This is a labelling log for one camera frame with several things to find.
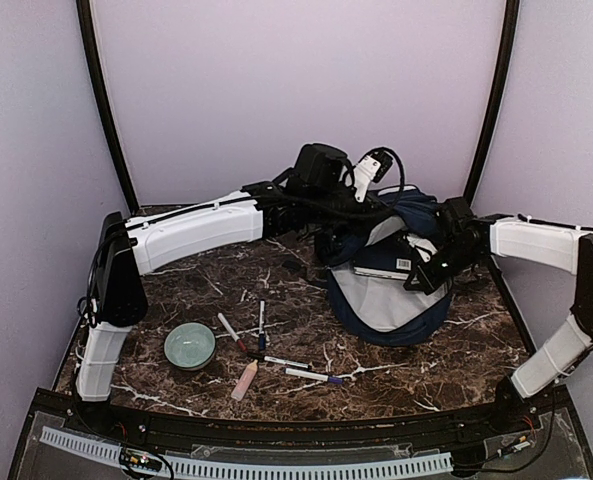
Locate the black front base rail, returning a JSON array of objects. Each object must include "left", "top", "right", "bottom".
[{"left": 30, "top": 388, "right": 551, "bottom": 452}]

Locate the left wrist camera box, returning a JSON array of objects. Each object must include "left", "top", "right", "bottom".
[{"left": 294, "top": 143, "right": 348, "bottom": 190}]

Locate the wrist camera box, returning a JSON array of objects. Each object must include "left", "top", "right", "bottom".
[
  {"left": 436, "top": 197, "right": 475, "bottom": 237},
  {"left": 294, "top": 143, "right": 348, "bottom": 190}
]

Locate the red capped white marker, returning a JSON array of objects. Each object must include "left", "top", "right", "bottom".
[{"left": 217, "top": 313, "right": 247, "bottom": 353}]

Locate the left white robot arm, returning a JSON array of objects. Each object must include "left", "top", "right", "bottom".
[{"left": 72, "top": 143, "right": 405, "bottom": 436}]

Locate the blue capped white marker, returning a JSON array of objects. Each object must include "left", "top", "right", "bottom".
[{"left": 258, "top": 299, "right": 266, "bottom": 352}]

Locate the dark blue hardcover book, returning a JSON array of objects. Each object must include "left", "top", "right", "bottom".
[{"left": 351, "top": 232, "right": 423, "bottom": 280}]

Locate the small green circuit board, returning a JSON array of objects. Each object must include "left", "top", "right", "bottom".
[{"left": 118, "top": 448, "right": 164, "bottom": 472}]

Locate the left black frame post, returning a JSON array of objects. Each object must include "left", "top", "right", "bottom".
[{"left": 75, "top": 0, "right": 140, "bottom": 213}]

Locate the purple capped white marker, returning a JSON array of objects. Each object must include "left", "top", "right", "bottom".
[{"left": 285, "top": 368, "right": 343, "bottom": 385}]

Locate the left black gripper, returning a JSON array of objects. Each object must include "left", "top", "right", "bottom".
[{"left": 310, "top": 179, "right": 393, "bottom": 237}]

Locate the navy blue student backpack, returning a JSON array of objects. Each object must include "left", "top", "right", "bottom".
[{"left": 314, "top": 185, "right": 453, "bottom": 347}]

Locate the right black frame post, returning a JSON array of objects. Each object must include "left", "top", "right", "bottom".
[{"left": 463, "top": 0, "right": 520, "bottom": 205}]

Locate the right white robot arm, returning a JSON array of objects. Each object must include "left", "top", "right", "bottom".
[{"left": 404, "top": 206, "right": 593, "bottom": 434}]

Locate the pink pencil-shaped eraser tube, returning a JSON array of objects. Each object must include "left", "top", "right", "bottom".
[{"left": 230, "top": 360, "right": 258, "bottom": 401}]

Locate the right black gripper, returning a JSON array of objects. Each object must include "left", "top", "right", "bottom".
[{"left": 405, "top": 240, "right": 484, "bottom": 295}]

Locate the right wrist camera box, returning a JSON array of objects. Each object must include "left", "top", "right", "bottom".
[{"left": 436, "top": 197, "right": 475, "bottom": 237}]

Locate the black frame post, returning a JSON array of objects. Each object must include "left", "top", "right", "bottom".
[
  {"left": 463, "top": 0, "right": 520, "bottom": 205},
  {"left": 75, "top": 0, "right": 140, "bottom": 213}
]

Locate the white slotted cable duct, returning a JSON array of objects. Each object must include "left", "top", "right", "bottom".
[{"left": 38, "top": 426, "right": 454, "bottom": 479}]

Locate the black capped white marker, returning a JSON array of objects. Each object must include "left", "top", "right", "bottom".
[{"left": 247, "top": 351, "right": 312, "bottom": 371}]

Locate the near celadon green bowl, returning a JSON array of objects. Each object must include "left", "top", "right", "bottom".
[{"left": 164, "top": 322, "right": 216, "bottom": 371}]

